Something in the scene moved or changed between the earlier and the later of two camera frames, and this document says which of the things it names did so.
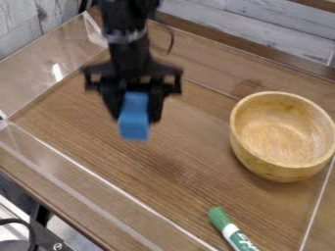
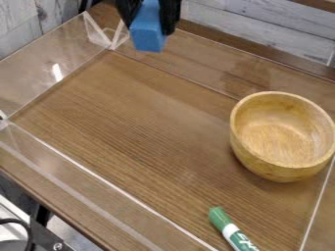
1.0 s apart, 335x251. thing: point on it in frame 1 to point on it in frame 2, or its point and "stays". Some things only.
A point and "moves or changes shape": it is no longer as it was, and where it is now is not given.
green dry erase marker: (233, 234) stays
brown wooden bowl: (281, 135) stays
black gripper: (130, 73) to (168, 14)
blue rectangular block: (133, 123) moves or changes shape
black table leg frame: (45, 239) stays
